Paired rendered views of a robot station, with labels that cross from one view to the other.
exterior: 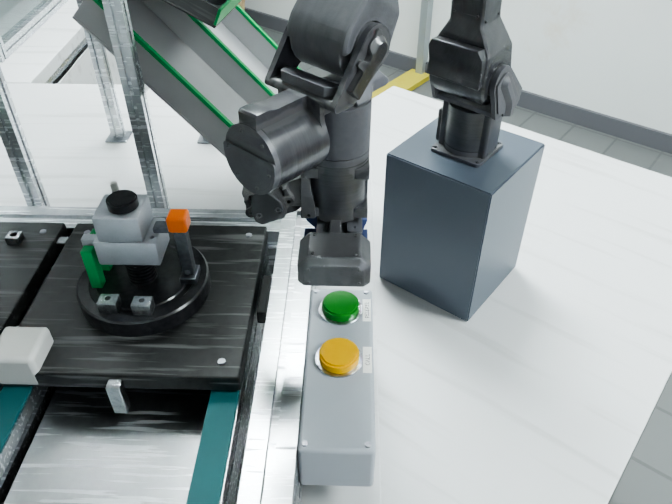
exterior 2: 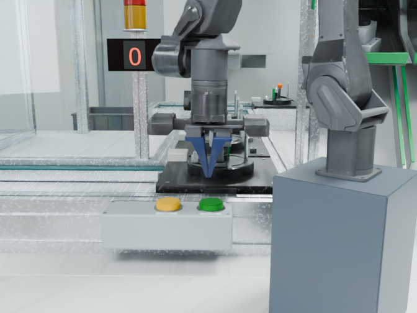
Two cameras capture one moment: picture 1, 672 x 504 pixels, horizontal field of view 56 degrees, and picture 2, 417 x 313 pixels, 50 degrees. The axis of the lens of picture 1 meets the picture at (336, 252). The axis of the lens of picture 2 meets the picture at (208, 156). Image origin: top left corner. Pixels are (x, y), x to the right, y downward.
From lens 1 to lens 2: 0.89 m
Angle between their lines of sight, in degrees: 82
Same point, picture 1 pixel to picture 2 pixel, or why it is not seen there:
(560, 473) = not seen: outside the picture
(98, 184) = not seen: hidden behind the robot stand
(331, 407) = (133, 206)
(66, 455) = (142, 187)
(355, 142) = (193, 69)
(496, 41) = (325, 54)
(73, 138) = not seen: hidden behind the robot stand
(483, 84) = (306, 86)
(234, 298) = (214, 182)
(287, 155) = (158, 54)
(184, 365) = (166, 177)
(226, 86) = (390, 133)
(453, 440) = (143, 303)
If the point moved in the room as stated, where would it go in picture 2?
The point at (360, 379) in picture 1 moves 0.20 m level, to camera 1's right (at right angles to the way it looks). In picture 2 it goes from (151, 212) to (130, 270)
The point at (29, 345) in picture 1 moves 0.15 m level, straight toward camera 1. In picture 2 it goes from (175, 151) to (114, 160)
